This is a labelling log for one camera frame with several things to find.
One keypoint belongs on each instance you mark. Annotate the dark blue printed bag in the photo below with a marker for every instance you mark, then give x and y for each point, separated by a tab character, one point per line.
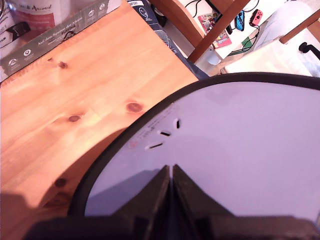
165	40

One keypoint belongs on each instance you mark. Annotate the grey-green printed cardboard box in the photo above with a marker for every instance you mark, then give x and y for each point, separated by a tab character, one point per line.
50	42

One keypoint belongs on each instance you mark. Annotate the rice cooker lid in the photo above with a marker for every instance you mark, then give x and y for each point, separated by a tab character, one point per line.
225	137

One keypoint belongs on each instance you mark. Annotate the wooden chair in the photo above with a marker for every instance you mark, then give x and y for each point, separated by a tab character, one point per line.
190	27
300	28

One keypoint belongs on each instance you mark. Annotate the blue game controller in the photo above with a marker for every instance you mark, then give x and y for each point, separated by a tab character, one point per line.
240	21

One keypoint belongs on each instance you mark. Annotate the jar with black label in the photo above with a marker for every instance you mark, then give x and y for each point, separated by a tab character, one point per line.
15	31

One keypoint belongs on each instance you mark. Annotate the red game controller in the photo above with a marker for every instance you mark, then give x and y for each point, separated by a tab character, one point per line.
256	17

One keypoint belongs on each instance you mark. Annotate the jar with pink label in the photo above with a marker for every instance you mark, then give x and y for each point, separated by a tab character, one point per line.
35	17

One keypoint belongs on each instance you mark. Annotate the red video game case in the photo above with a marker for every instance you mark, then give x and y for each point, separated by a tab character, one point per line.
220	37

